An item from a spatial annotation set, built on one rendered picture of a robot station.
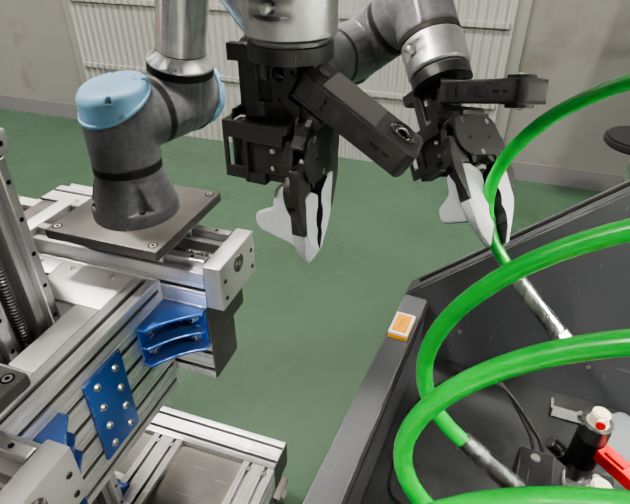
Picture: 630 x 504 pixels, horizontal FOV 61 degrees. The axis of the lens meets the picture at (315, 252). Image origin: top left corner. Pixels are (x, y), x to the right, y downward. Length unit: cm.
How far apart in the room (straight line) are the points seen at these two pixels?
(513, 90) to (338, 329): 178
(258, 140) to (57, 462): 43
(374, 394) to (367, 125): 42
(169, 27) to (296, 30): 54
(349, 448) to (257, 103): 43
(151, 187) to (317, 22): 58
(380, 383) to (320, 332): 149
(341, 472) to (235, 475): 92
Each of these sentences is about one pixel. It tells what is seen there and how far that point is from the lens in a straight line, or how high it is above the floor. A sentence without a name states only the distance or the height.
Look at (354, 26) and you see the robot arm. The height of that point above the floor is 138.
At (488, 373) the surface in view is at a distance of 33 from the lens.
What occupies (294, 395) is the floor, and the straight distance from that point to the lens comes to 201.
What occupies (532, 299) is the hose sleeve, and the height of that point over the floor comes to 115.
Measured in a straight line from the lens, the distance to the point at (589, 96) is 53.
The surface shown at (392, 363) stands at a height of 95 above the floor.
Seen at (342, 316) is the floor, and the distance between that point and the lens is 232.
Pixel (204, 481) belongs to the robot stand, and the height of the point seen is 21.
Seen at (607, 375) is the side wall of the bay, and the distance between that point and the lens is 96.
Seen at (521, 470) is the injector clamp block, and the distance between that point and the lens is 68.
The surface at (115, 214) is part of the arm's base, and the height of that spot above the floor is 107.
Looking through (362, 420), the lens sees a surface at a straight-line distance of 72.
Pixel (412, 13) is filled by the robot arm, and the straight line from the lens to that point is 68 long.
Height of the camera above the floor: 151
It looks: 34 degrees down
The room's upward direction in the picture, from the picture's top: straight up
